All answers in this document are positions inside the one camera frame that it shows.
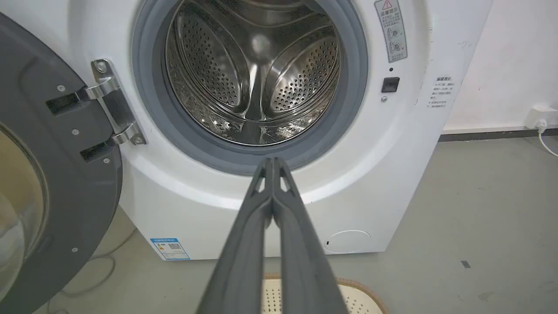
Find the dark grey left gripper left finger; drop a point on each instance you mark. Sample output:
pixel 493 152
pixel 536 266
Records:
pixel 237 266

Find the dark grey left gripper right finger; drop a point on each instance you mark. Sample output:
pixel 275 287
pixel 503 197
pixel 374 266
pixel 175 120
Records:
pixel 305 266

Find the grey washing machine door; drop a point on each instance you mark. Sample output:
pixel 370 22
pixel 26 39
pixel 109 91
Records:
pixel 65 196

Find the chrome washer door hinge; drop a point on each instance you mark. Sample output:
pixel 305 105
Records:
pixel 114 102

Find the white laundry basket brown rim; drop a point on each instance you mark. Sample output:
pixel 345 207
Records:
pixel 357 296

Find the blue energy label sticker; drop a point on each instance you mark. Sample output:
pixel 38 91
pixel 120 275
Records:
pixel 170 249

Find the white front-load washing machine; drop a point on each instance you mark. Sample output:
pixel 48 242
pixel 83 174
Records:
pixel 370 144

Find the grey warning label sticker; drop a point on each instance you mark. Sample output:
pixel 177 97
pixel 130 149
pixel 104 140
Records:
pixel 391 29

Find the white wall power socket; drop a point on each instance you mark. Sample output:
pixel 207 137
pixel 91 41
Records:
pixel 540 116

